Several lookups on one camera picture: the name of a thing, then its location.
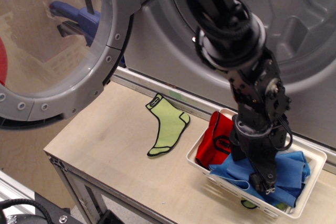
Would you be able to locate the green sock in basket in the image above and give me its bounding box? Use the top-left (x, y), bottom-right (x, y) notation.
top-left (240, 199), bottom-right (288, 210)

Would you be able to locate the white plastic laundry basket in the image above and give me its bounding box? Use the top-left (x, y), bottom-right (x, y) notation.
top-left (187, 108), bottom-right (327, 219)

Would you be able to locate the grey round machine door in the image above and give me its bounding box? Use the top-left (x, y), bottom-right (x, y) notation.
top-left (1, 0), bottom-right (146, 131)

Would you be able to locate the grey toy washing machine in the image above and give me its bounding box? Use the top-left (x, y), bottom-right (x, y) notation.
top-left (109, 0), bottom-right (336, 175)

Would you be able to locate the red felt shirt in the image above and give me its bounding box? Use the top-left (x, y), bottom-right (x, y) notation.
top-left (195, 111), bottom-right (233, 169)

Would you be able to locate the green felt sock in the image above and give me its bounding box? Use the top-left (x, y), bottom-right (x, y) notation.
top-left (146, 93), bottom-right (191, 157)

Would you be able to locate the light blue felt cloth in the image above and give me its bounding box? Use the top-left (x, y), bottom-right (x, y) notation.
top-left (209, 151), bottom-right (311, 208)

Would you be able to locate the aluminium table frame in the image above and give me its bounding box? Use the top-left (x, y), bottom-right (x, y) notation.
top-left (46, 153), bottom-right (172, 223)

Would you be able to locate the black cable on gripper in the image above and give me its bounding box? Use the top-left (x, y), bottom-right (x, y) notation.
top-left (278, 118), bottom-right (293, 151)

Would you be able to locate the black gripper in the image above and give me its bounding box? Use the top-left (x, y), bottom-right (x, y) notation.
top-left (229, 124), bottom-right (292, 195)

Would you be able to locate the red round object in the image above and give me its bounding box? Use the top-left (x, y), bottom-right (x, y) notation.
top-left (0, 39), bottom-right (8, 86)

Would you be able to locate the blue bar clamp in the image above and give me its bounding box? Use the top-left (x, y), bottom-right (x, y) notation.
top-left (49, 1), bottom-right (101, 47)

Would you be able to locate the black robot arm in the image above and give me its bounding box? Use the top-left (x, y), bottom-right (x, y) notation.
top-left (186, 0), bottom-right (292, 194)

